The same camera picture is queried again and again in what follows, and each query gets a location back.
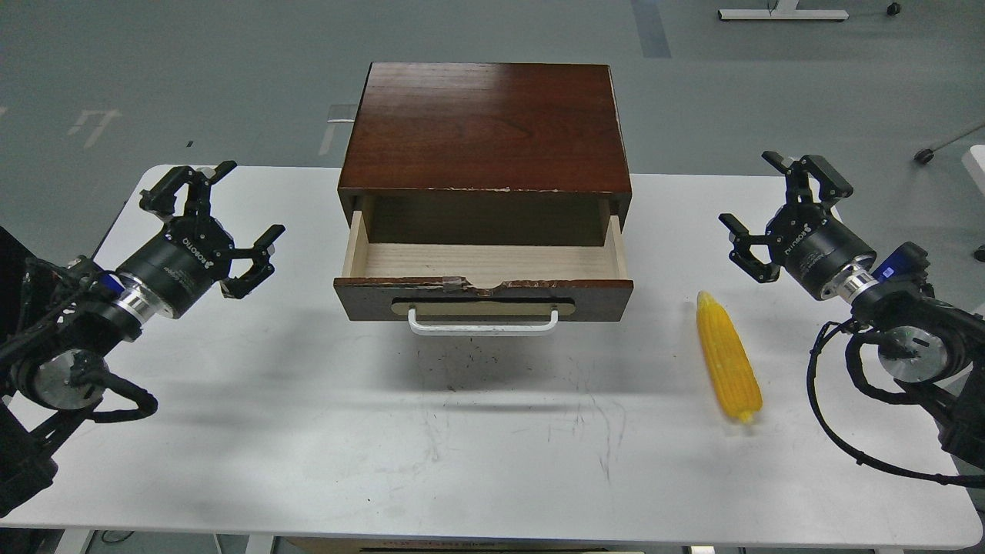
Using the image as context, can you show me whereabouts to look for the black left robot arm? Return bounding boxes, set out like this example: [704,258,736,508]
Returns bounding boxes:
[1,161,285,516]

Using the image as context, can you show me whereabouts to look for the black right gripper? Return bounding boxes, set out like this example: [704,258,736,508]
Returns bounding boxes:
[719,151,876,301]

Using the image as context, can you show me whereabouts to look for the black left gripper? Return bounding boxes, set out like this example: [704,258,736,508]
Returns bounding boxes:
[117,161,286,319]

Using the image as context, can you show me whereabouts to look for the white stand base with caster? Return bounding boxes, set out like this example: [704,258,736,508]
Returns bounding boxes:
[718,0,902,22]

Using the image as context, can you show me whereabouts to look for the dark wooden cabinet box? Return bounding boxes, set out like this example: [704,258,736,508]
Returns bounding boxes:
[337,61,631,246]

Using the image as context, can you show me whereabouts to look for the wooden drawer with white handle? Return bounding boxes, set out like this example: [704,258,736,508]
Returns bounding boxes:
[334,211,634,325]

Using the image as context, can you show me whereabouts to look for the grey chair leg with caster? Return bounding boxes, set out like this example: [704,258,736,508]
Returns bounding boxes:
[912,120,984,165]

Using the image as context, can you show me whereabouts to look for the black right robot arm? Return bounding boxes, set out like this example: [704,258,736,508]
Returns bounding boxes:
[719,151,984,489]

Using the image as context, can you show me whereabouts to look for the yellow corn cob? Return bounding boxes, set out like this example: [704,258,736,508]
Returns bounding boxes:
[696,290,763,426]

